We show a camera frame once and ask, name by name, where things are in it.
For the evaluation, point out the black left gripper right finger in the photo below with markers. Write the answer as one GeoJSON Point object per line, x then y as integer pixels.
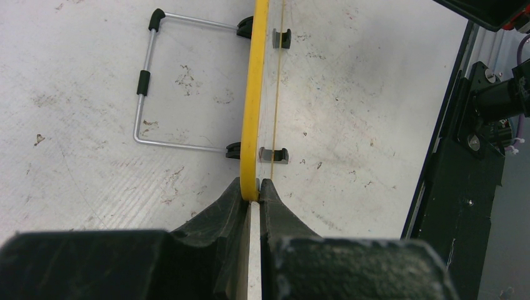
{"type": "Point", "coordinates": [297, 263]}

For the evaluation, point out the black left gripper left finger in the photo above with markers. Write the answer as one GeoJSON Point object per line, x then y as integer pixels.
{"type": "Point", "coordinates": [205, 258]}

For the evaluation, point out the yellow framed whiteboard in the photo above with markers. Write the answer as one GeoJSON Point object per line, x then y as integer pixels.
{"type": "Point", "coordinates": [259, 124]}

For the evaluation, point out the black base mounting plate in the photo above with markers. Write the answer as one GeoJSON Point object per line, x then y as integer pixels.
{"type": "Point", "coordinates": [452, 204]}

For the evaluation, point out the aluminium front frame rail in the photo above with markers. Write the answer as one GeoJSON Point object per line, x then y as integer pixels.
{"type": "Point", "coordinates": [497, 50]}

